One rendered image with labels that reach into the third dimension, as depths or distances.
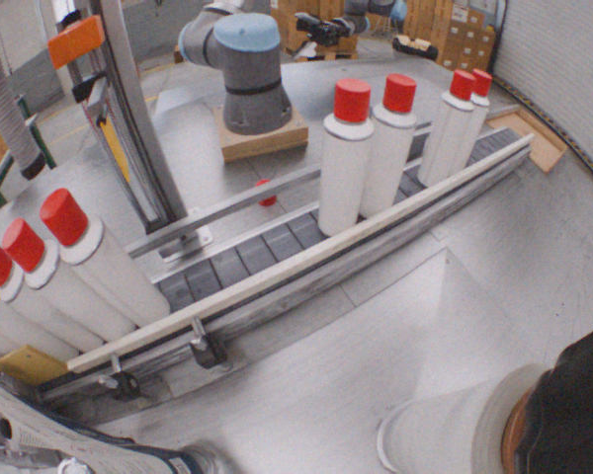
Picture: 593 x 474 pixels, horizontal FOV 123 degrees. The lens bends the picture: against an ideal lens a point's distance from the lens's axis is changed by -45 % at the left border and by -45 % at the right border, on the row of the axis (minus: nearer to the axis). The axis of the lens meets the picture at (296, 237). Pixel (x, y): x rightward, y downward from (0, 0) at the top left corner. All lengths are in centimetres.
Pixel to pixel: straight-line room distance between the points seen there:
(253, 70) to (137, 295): 41
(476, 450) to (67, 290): 31
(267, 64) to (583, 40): 429
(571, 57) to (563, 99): 67
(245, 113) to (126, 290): 40
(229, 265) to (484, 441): 33
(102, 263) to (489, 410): 28
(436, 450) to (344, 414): 15
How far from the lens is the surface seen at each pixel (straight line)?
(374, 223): 36
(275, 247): 37
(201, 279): 37
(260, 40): 52
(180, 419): 33
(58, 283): 27
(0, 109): 31
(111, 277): 26
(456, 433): 17
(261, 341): 38
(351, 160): 29
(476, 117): 48
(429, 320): 36
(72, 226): 23
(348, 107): 26
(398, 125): 31
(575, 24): 459
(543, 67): 470
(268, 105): 57
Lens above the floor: 119
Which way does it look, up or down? 54 degrees down
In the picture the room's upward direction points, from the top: 1 degrees counter-clockwise
